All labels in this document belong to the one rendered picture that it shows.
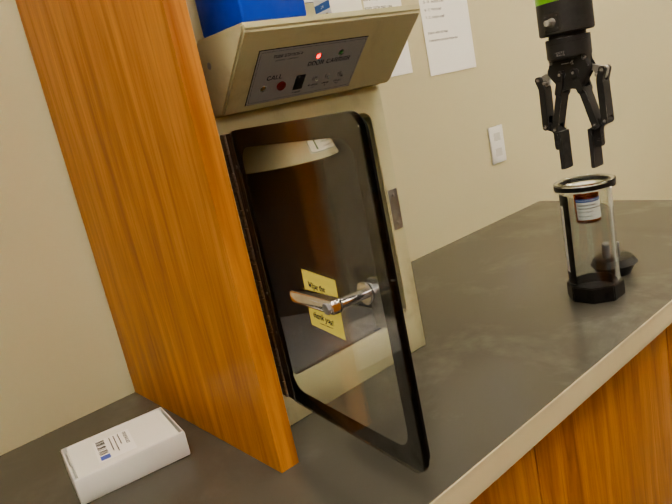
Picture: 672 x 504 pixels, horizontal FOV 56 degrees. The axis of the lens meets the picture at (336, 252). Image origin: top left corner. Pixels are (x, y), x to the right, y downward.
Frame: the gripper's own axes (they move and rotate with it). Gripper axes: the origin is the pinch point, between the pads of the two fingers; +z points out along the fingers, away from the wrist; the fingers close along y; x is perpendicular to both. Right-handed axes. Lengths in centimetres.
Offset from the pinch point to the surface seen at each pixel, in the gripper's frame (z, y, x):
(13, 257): -3, -59, -84
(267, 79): -22, -10, -58
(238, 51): -26, -7, -63
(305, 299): 2, 6, -71
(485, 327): 28.1, -10.7, -21.1
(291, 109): -18, -16, -50
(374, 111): -14.8, -16.1, -33.6
